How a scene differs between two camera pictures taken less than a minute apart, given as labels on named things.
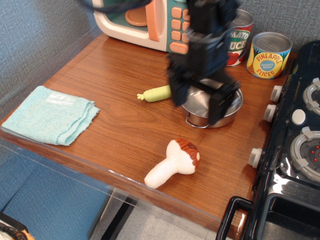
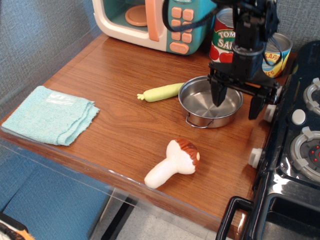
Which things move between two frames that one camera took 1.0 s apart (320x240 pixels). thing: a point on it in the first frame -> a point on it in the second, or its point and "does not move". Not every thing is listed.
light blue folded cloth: (51, 116) does not move
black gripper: (203, 64) -> (247, 73)
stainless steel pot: (196, 104) does not move
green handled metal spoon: (155, 94) does not move
